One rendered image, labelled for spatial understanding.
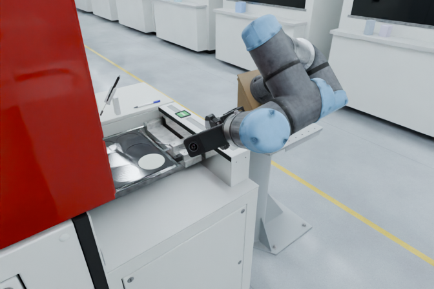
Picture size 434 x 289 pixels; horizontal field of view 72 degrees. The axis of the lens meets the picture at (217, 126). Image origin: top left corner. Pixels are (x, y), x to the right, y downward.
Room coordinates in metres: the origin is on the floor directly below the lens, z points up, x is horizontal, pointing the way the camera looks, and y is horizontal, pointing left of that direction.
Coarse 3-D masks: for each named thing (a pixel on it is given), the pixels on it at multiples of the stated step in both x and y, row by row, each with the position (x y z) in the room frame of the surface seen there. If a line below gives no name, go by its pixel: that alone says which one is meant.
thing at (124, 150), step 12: (132, 132) 1.17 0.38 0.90; (108, 144) 1.06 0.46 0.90; (120, 144) 1.06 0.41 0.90; (132, 144) 1.06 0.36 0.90; (144, 144) 1.06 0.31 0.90; (108, 156) 0.98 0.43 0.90; (120, 156) 0.98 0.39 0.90; (132, 156) 0.98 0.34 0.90; (120, 168) 0.90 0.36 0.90; (132, 168) 0.90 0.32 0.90; (156, 168) 0.90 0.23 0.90; (120, 180) 0.83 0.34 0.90; (132, 180) 0.83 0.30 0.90
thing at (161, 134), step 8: (152, 128) 1.24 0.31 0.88; (160, 128) 1.24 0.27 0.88; (152, 136) 1.18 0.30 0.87; (160, 136) 1.16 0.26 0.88; (168, 136) 1.16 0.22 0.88; (176, 136) 1.16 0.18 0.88; (160, 144) 1.13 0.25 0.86; (176, 152) 1.03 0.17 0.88; (192, 160) 0.99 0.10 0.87; (200, 160) 1.01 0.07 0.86
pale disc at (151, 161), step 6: (144, 156) 0.97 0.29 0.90; (150, 156) 0.97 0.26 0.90; (156, 156) 0.97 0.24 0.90; (162, 156) 0.97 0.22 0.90; (138, 162) 0.94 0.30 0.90; (144, 162) 0.94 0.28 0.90; (150, 162) 0.94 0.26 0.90; (156, 162) 0.94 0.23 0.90; (162, 162) 0.94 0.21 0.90; (144, 168) 0.90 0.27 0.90; (150, 168) 0.90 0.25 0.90
